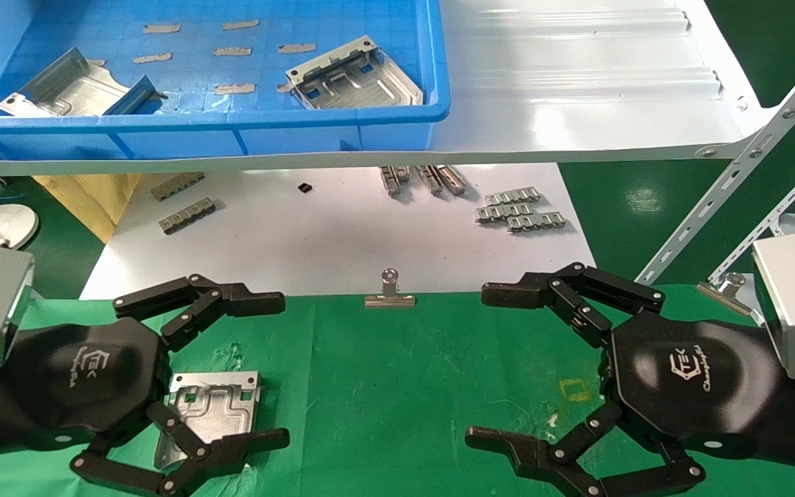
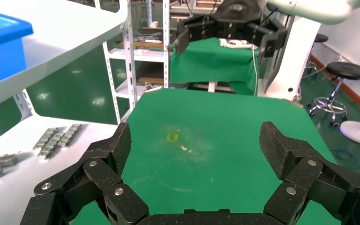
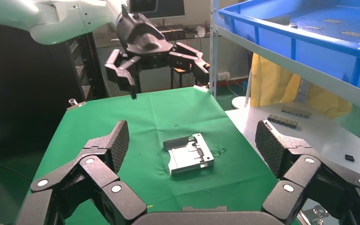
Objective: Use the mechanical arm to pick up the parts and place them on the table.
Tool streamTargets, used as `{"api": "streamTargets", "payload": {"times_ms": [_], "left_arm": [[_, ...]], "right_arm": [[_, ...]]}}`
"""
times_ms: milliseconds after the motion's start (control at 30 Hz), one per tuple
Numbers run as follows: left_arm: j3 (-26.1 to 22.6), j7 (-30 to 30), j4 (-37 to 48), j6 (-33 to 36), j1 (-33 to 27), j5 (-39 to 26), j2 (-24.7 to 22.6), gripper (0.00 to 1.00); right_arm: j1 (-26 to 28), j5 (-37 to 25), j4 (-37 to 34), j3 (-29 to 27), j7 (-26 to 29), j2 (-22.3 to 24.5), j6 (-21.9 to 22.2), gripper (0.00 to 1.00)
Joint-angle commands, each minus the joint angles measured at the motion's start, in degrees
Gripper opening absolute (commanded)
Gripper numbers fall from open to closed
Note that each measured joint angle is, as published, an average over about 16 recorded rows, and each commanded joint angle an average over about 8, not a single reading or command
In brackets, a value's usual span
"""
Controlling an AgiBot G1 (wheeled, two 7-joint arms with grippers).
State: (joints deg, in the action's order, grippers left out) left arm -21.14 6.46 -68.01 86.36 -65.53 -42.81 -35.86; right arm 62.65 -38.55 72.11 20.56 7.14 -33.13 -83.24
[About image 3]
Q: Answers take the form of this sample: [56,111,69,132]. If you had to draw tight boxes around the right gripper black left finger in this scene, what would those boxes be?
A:
[15,120,148,225]

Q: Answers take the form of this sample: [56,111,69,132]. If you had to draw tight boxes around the green cloth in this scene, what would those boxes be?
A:
[30,86,280,225]

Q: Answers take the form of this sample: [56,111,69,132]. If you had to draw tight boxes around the yellow fabric cover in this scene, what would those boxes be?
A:
[250,52,353,120]

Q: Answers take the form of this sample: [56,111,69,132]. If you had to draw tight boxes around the grey metal link strip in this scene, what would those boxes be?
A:
[281,105,313,119]
[267,114,299,129]

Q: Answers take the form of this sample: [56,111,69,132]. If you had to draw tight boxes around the black partition panel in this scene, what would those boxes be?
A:
[0,22,84,156]

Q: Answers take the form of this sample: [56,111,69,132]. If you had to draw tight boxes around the black computer monitor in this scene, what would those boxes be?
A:
[128,0,186,20]

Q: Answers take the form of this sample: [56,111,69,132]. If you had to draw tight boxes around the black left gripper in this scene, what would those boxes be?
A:
[104,3,211,100]

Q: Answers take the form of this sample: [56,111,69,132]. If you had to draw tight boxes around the wooden stool black legs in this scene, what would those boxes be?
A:
[171,63,211,90]

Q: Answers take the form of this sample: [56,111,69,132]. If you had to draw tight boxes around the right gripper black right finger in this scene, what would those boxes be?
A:
[254,120,360,225]

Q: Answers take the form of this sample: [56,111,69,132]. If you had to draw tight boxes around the white metal shelf board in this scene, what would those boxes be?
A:
[217,24,360,116]

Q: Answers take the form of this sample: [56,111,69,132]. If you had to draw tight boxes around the blue plastic bin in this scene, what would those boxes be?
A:
[218,0,360,97]

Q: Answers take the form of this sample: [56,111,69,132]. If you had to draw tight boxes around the perforated white shelf post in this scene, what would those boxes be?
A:
[209,0,221,98]

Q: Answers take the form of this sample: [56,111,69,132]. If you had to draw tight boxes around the black equipment rack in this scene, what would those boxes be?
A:
[65,31,109,102]

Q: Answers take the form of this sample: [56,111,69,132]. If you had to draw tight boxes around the black device box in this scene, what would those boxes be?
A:
[157,24,198,39]

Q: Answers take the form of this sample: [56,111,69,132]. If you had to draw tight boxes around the white round stand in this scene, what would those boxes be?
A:
[231,67,254,110]

